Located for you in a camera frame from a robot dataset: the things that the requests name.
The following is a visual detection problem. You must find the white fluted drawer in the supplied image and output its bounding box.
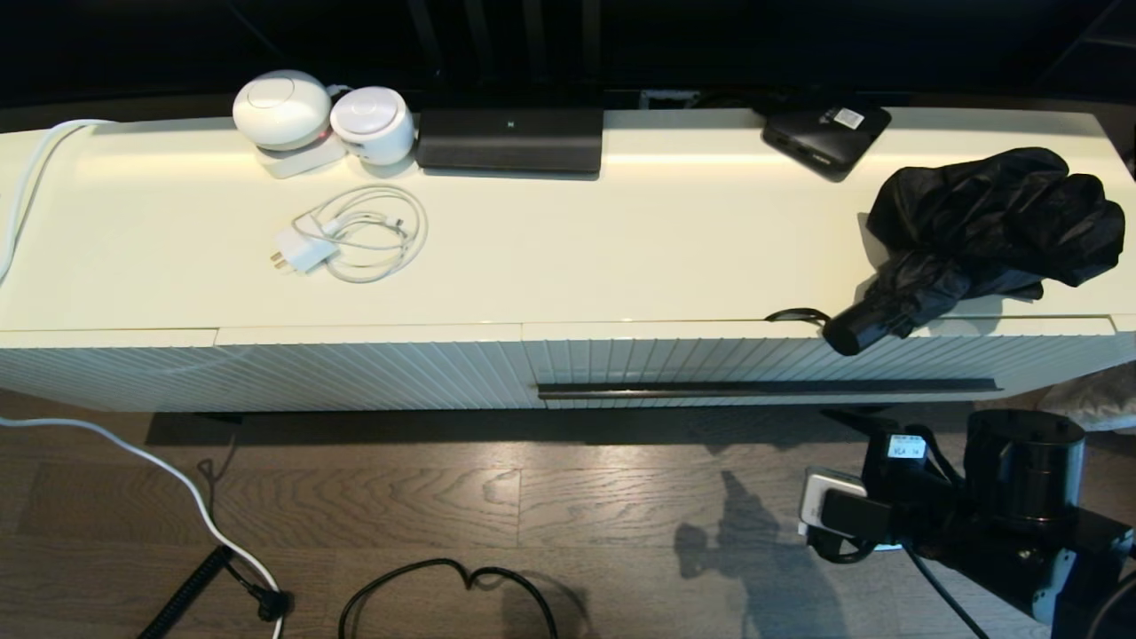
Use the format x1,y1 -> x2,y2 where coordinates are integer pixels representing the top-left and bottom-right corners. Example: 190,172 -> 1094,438
522,318 -> 1116,410

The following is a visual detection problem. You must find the large white round device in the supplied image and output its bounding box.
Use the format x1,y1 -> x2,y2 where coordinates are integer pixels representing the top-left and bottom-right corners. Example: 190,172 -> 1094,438
233,70 -> 334,152

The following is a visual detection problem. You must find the black looped floor cable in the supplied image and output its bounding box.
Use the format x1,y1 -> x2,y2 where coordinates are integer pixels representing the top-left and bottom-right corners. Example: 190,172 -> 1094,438
337,557 -> 560,639

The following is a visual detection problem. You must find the black router box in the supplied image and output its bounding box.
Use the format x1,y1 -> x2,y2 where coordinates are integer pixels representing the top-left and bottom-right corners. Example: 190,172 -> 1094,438
415,84 -> 604,176

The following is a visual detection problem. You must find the small white round device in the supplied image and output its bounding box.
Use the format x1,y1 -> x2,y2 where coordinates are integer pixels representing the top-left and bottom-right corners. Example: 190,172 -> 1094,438
329,86 -> 416,167

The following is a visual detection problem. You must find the white coiled charger cable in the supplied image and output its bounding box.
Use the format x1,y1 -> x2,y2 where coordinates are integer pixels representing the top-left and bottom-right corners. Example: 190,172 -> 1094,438
293,184 -> 430,284

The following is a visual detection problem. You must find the black spiral cable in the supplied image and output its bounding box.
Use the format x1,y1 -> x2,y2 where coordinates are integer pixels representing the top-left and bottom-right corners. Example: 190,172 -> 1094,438
138,546 -> 236,639

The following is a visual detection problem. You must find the white charger plug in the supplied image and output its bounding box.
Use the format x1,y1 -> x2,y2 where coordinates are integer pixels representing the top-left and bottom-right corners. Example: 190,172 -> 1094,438
271,227 -> 341,275

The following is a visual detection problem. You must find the long dark metal rod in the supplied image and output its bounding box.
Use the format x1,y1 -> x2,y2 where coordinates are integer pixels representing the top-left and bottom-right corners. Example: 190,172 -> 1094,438
537,379 -> 1001,400

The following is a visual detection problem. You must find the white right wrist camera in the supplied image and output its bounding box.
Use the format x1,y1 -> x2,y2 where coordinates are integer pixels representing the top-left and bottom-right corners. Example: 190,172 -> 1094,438
797,468 -> 897,547

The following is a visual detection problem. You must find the thin black cable with plug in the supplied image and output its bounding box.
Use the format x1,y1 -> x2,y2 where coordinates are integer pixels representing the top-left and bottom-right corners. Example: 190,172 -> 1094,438
197,439 -> 294,622

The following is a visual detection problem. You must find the white flat device base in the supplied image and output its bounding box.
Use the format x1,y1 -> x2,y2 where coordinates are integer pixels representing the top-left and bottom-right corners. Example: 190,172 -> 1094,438
257,137 -> 349,180

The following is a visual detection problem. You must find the white floor cable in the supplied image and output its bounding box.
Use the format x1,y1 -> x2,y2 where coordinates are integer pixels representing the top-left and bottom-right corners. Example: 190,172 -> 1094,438
0,415 -> 287,639

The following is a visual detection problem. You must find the black set-top box with sticker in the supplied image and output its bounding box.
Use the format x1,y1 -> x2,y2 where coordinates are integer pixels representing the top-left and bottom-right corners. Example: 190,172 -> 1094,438
761,99 -> 892,183

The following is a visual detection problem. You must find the thick white cable pair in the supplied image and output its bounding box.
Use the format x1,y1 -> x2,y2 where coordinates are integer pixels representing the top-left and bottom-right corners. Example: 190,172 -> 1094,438
0,120 -> 116,289

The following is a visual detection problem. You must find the white fluted cabinet front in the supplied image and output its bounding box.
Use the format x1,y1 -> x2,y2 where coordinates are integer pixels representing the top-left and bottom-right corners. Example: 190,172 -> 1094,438
216,324 -> 525,411
0,328 -> 218,414

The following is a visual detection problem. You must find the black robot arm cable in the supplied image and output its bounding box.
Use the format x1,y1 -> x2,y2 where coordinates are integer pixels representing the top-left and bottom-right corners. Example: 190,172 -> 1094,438
905,546 -> 990,639

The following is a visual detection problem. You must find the black umbrella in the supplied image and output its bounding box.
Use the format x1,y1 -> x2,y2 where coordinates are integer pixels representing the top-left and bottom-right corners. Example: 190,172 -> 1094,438
763,147 -> 1126,358

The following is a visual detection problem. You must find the white slatted cabinet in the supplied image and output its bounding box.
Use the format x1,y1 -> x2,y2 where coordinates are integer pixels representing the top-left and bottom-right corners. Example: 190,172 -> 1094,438
0,108 -> 1136,414

